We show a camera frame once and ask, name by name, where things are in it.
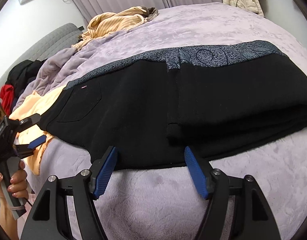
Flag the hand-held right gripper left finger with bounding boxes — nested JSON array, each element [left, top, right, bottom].
[[20, 145, 118, 240]]

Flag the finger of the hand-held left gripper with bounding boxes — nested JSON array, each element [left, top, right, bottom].
[[18, 113, 42, 132], [14, 134, 47, 159]]

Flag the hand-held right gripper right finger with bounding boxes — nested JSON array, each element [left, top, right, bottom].
[[184, 146, 281, 240]]

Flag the black pants with floral trim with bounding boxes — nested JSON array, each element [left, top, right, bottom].
[[40, 40, 307, 172]]

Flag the person's left forearm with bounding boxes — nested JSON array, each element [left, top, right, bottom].
[[0, 192, 20, 240]]

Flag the person's left hand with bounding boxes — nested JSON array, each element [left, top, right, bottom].
[[0, 160, 29, 200]]

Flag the peach fleece cloth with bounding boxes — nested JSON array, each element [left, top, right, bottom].
[[8, 85, 69, 176]]

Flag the red cloth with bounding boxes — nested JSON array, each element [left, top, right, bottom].
[[0, 84, 15, 108]]

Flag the black clothes pile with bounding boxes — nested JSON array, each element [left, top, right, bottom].
[[6, 60, 45, 91]]

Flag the grey quilted headboard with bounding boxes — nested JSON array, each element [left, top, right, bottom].
[[0, 23, 84, 98]]

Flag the beige striped garment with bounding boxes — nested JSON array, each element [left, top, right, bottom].
[[71, 6, 154, 50]]

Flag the purple plush blanket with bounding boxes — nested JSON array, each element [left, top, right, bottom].
[[17, 2, 307, 240]]

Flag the grey-brown cloth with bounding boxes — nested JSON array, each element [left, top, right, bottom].
[[143, 7, 159, 22]]

